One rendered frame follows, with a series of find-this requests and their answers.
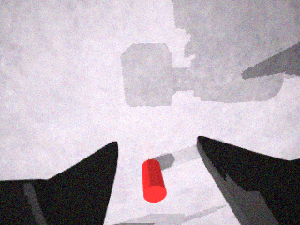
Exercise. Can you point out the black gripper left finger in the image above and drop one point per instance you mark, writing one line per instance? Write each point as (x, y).
(78, 195)

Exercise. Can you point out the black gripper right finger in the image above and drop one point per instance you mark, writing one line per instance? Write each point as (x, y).
(260, 189)

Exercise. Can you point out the red marker cap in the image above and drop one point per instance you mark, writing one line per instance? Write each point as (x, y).
(153, 183)

